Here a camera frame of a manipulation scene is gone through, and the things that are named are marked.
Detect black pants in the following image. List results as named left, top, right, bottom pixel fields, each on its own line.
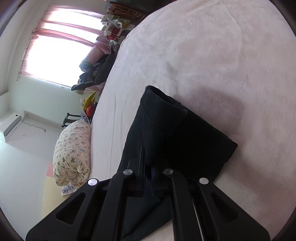
left=118, top=86, right=237, bottom=240

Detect cream and pink headboard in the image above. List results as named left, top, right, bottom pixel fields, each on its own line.
left=41, top=163, right=68, bottom=219

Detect round bear print cushion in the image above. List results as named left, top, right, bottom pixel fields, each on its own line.
left=53, top=120, right=91, bottom=189

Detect yellow and red toy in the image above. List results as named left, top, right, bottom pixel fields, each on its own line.
left=81, top=91, right=96, bottom=115

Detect pile of dark clothes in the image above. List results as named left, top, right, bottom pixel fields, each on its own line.
left=71, top=49, right=117, bottom=91

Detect pink fleece bed blanket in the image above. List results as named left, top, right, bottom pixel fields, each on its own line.
left=90, top=1, right=295, bottom=238

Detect pink window curtain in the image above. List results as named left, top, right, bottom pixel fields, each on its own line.
left=18, top=5, right=108, bottom=87

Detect cluttered pink shelf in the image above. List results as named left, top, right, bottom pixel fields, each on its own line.
left=101, top=1, right=147, bottom=51

